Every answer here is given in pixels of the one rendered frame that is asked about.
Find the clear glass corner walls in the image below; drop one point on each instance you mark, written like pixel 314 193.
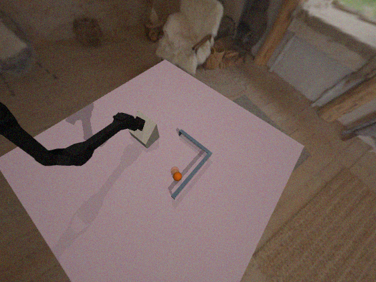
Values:
pixel 192 144

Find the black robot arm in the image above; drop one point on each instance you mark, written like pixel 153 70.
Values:
pixel 76 154

